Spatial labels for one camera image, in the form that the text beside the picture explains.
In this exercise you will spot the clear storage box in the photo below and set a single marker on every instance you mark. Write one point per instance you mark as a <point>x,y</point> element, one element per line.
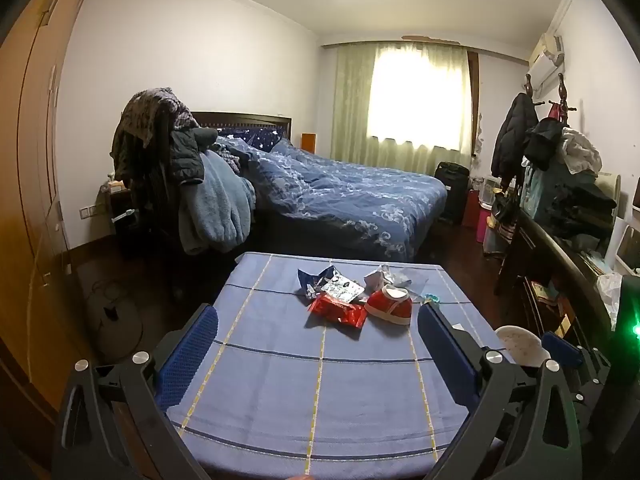
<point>495,242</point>

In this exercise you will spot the black handbag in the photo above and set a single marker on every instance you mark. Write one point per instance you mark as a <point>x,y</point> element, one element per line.
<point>506,210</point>

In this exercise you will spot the white printed wrapper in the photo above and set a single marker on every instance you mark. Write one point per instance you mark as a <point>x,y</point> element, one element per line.
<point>342,290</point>

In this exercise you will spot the white framed panel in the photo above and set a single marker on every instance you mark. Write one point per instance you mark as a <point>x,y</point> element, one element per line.
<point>629,250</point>

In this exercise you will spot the silver grey wrapper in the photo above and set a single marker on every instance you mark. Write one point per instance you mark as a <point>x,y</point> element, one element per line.
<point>400,275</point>

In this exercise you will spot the grey patterned garment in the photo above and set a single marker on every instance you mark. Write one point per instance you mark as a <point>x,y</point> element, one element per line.
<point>145,115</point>

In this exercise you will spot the dark wooden bed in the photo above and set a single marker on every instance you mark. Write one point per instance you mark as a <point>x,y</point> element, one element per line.
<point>240,120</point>

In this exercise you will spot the pink bin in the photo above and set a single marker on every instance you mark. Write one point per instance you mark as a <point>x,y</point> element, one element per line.
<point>485,227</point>

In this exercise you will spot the teal bag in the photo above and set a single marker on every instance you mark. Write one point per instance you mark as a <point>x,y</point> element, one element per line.
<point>545,190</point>

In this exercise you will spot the white plastic bag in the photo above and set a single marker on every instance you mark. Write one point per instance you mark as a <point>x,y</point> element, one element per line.
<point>607,295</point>

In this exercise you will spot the red bag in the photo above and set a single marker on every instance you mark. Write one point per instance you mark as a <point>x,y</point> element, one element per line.
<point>471,210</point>

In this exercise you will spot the pale green curtain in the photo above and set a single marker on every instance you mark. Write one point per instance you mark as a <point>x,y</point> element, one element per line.
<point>350,110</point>

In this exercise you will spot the blue floral duvet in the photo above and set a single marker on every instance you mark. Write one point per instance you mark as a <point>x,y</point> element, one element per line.
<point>340,195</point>

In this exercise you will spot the white plastic stool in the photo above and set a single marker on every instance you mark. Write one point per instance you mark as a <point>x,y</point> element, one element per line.
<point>520,342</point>

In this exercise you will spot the dark puffer jacket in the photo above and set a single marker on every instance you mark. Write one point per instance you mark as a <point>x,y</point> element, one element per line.
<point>187,155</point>

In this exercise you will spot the wooden coat rack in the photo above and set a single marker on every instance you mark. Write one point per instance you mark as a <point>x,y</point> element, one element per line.
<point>563,95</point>

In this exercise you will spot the silver lever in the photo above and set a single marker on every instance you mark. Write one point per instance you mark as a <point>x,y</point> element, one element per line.
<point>124,216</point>

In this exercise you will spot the orange wooden wardrobe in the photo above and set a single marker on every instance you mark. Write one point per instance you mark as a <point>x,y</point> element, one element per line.
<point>30,160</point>

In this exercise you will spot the plaid garment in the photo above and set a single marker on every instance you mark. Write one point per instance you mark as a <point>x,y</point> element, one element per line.
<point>230,157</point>

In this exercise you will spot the white garment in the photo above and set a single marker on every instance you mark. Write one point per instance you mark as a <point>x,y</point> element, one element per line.
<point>582,152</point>

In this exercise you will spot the dark blue wrapper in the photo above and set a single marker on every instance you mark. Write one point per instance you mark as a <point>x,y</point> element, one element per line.
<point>312,280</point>

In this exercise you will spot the wall socket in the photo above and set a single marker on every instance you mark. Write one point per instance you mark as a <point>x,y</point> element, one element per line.
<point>89,211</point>

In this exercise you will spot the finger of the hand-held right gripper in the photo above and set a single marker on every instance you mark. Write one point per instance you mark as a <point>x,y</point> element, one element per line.
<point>562,350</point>

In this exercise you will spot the cream rounded panel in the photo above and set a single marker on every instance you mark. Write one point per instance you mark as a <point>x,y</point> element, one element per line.
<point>611,185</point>

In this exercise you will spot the colourful books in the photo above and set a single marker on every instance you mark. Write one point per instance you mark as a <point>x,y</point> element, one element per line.
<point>547,292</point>

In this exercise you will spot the white air conditioner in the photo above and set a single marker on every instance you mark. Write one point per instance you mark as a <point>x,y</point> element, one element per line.
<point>547,60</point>

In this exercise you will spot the orange cabinet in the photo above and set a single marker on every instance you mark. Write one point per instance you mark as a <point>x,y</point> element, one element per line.
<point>308,142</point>

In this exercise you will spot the blue checked tablecloth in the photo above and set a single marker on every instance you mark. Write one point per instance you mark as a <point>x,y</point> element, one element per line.
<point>300,385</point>

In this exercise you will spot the dark nightstand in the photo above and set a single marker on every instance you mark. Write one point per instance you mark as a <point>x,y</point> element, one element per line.
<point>120,235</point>

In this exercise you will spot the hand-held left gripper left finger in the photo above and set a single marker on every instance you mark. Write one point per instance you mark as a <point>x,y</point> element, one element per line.
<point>187,360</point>

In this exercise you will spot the red baby shoe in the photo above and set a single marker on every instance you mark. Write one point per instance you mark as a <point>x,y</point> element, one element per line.
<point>390,305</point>

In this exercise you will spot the red wrapper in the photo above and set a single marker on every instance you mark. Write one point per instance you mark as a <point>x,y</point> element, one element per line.
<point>340,312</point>

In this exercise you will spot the star print pillow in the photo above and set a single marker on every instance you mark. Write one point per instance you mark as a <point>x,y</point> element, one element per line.
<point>255,137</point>

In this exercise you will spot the pile of dark clothes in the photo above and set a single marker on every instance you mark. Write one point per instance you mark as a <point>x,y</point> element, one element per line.
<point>590,215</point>

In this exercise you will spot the short black jacket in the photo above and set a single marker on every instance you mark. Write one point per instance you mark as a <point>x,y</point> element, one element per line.
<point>542,142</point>

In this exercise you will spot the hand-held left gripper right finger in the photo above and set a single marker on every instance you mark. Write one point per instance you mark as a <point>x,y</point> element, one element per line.
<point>447,355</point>

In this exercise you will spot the black suitcase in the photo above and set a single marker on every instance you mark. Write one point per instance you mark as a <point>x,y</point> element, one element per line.
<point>452,190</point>

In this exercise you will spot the dark wooden dresser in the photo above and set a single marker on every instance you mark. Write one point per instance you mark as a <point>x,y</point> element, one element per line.
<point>550,260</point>

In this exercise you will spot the small beige box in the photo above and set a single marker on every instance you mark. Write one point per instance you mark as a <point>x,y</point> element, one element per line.
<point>117,186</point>

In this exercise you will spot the long black coat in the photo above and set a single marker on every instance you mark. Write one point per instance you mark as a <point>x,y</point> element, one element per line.
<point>512,135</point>

